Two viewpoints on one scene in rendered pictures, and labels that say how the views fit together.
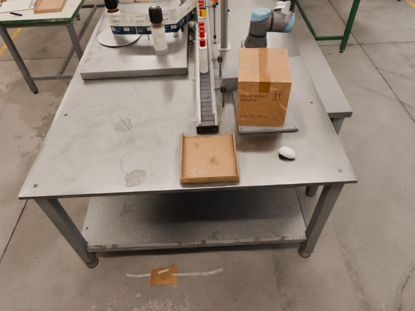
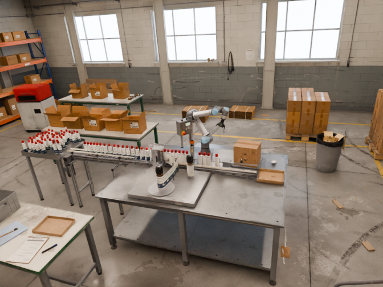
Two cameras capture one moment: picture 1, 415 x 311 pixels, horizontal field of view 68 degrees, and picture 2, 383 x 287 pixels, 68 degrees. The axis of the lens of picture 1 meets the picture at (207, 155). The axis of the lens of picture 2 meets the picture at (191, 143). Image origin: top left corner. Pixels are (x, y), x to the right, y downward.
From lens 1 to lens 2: 3.28 m
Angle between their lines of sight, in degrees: 59
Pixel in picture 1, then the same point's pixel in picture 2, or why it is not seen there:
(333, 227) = not seen: hidden behind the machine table
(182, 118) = (244, 180)
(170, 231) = (270, 232)
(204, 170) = (277, 179)
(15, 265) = not seen: outside the picture
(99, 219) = (257, 258)
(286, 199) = not seen: hidden behind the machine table
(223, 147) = (266, 173)
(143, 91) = (218, 188)
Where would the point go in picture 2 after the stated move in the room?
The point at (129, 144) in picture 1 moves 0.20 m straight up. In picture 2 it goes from (257, 195) to (257, 179)
